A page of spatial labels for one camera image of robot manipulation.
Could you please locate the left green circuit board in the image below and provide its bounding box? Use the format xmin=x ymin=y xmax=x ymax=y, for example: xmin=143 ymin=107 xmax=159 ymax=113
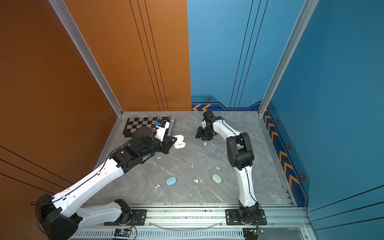
xmin=113 ymin=228 xmax=132 ymax=240

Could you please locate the blue earbud charging case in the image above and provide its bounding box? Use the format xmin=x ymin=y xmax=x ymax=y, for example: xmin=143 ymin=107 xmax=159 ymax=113
xmin=166 ymin=177 xmax=177 ymax=186

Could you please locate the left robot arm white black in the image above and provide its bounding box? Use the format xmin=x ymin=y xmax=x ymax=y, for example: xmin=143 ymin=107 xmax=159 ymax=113
xmin=34 ymin=127 xmax=178 ymax=240

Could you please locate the right aluminium corner post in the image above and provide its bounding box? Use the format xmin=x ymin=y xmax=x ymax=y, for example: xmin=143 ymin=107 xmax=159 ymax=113
xmin=258 ymin=0 xmax=319 ymax=117

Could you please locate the silver microphone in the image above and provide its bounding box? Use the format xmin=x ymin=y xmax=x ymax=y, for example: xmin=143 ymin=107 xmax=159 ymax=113
xmin=167 ymin=118 xmax=176 ymax=137

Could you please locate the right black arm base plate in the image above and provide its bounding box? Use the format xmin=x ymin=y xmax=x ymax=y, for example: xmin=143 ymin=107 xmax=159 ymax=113
xmin=225 ymin=209 xmax=268 ymax=226

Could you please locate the aluminium front rail frame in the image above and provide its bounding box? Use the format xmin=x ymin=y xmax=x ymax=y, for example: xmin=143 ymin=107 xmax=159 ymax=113
xmin=72 ymin=204 xmax=317 ymax=240

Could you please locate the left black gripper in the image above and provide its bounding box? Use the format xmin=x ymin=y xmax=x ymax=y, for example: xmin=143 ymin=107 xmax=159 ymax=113
xmin=140 ymin=134 xmax=178 ymax=160

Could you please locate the black white chessboard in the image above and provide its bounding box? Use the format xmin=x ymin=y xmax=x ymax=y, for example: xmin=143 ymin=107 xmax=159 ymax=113
xmin=123 ymin=117 xmax=170 ymax=138

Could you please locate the green earbud charging case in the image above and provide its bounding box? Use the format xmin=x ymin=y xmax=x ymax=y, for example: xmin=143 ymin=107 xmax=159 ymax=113
xmin=212 ymin=174 xmax=223 ymax=184

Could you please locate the green circuit board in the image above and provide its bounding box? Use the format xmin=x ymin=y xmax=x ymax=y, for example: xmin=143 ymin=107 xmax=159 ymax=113
xmin=113 ymin=228 xmax=132 ymax=240
xmin=250 ymin=228 xmax=265 ymax=235

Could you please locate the white earbud charging case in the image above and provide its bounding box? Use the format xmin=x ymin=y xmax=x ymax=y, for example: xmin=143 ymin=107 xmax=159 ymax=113
xmin=173 ymin=135 xmax=186 ymax=149

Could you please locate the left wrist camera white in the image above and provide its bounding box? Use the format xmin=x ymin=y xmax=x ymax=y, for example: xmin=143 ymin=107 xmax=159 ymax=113
xmin=155 ymin=119 xmax=170 ymax=142

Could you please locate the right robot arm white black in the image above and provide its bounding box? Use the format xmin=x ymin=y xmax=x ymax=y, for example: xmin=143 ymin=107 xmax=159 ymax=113
xmin=196 ymin=111 xmax=262 ymax=225

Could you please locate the right green circuit board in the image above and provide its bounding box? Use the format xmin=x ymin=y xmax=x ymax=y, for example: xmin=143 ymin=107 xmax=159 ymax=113
xmin=250 ymin=228 xmax=265 ymax=235

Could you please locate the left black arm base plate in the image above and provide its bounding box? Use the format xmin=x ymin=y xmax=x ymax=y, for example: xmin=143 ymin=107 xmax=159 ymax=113
xmin=104 ymin=210 xmax=147 ymax=227

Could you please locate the left aluminium corner post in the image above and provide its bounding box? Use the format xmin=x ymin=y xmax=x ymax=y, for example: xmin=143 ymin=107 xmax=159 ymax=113
xmin=49 ymin=0 xmax=123 ymax=117

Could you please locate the aluminium corner post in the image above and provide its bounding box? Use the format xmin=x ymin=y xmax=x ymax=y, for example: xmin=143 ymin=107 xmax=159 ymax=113
xmin=49 ymin=0 xmax=123 ymax=117
xmin=258 ymin=0 xmax=319 ymax=117

